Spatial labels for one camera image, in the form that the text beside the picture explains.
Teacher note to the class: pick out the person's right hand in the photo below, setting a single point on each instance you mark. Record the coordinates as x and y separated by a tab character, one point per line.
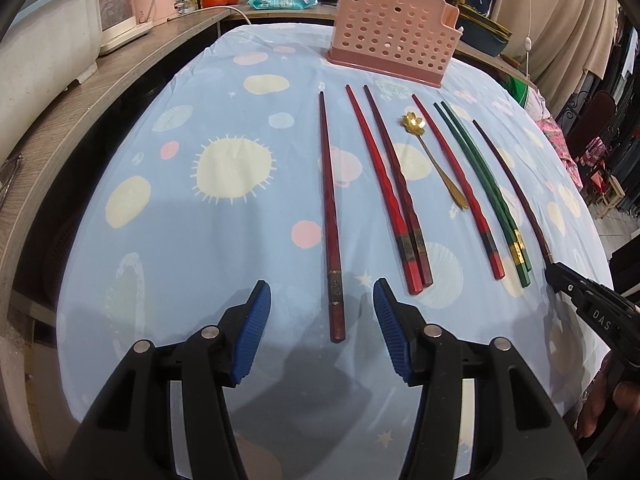
627	397

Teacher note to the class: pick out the blue wet wipes pack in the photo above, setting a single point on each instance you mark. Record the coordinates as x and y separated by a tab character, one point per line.
282	2

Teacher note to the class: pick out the dark brown chopstick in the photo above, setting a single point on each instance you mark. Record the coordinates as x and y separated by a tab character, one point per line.
511	176

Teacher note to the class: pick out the pink pineapple print cloth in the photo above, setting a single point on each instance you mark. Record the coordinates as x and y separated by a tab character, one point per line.
557	145

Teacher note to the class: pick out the blue printed tablecloth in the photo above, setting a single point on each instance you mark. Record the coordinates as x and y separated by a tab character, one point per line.
200	240

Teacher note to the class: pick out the metal tongs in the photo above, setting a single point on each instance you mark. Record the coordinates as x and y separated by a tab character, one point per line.
10	180

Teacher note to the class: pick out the green cloth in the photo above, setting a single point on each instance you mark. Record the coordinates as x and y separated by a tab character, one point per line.
515	87

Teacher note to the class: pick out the dark red patterned chopstick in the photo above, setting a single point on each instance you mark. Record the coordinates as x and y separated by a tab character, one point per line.
329	210

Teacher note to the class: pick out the white plastic tub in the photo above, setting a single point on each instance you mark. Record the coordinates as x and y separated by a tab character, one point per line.
45	35

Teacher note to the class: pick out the dark blue bowl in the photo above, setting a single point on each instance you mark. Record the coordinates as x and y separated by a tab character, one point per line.
482	42

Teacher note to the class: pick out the hanging dark clothes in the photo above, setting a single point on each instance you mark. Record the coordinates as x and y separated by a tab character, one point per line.
620	100

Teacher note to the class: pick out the gold flower spoon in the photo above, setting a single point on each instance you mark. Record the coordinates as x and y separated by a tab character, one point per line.
440	172

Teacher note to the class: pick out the grey wooden side shelf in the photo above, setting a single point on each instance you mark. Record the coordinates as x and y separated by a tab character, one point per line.
100	90

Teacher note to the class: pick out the beige curtain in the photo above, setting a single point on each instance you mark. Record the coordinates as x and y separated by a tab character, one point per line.
550	20

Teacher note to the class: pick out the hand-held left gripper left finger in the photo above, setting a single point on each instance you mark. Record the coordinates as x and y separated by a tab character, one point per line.
252	330

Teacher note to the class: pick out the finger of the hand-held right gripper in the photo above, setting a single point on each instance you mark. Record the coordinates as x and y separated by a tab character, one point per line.
567	282

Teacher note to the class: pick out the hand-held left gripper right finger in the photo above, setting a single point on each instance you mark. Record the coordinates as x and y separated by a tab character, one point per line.
392	330

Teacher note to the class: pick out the pink perforated utensil holder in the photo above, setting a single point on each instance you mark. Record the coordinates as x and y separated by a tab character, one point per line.
390	25

